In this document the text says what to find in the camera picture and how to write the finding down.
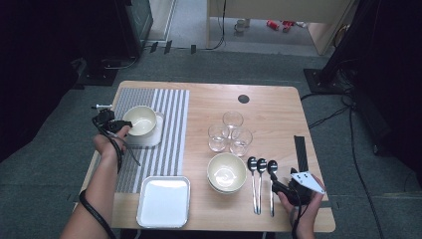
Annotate light wooden desk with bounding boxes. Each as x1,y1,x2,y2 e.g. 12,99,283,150
206,0,361,57

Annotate white square plate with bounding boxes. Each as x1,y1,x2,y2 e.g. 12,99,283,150
122,111,165,148
135,175,192,229

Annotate dark monitor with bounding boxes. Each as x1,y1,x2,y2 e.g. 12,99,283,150
113,0,154,60

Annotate clear drinking glass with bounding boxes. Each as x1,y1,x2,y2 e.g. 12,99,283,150
229,127,254,157
207,123,231,153
222,111,245,132

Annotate black metal stand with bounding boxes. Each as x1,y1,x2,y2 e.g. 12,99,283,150
303,0,382,96

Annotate person's right hand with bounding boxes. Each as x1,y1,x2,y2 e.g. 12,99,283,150
277,175,328,239

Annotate dark curtain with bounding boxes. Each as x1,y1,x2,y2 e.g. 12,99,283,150
351,0,422,187
0,0,117,163

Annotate grey striped placemat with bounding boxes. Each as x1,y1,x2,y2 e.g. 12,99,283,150
111,87,191,194

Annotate person's left hand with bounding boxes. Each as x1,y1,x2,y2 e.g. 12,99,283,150
93,124,132,161

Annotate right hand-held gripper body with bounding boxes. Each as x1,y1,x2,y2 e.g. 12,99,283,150
281,167,326,207

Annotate black stand base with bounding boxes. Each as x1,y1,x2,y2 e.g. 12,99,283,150
76,59,119,88

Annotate cream bowl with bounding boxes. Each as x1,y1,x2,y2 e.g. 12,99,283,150
207,152,248,193
122,105,158,137
208,183,247,196

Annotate hanging black cable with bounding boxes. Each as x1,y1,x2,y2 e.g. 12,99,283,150
204,0,229,52

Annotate row of black chopsticks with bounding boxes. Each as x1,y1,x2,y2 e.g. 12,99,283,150
294,134,311,173

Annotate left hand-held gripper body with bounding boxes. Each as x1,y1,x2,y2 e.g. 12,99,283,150
91,104,117,134

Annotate white mug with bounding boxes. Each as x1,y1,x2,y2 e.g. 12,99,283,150
233,19,247,35

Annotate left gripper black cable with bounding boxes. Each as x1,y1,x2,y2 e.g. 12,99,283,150
79,114,142,239

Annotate long black floor cable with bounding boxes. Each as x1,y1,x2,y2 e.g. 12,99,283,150
347,106,382,239

